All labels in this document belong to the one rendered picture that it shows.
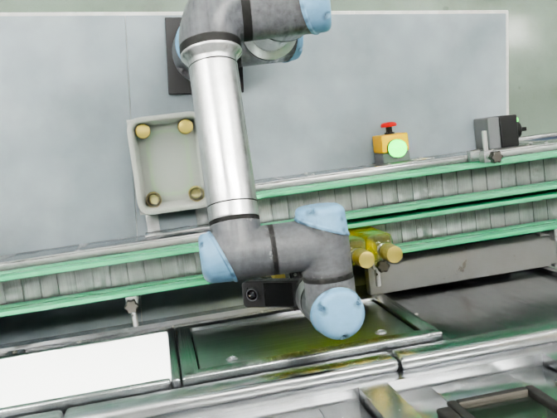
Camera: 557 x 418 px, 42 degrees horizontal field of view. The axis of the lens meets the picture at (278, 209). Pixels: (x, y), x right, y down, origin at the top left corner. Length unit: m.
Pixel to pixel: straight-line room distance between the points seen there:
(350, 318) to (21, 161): 1.00
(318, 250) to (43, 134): 0.92
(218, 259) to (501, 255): 0.99
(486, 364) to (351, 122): 0.80
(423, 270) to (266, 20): 0.86
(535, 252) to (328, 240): 0.95
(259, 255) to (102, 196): 0.81
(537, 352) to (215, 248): 0.59
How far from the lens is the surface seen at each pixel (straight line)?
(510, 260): 1.87
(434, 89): 1.91
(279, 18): 1.13
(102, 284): 1.66
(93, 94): 1.77
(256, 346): 1.38
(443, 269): 1.80
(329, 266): 1.03
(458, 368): 1.24
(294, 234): 1.03
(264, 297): 1.22
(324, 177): 1.68
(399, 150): 1.76
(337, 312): 1.03
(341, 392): 1.19
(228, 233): 1.02
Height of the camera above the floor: 2.51
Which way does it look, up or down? 79 degrees down
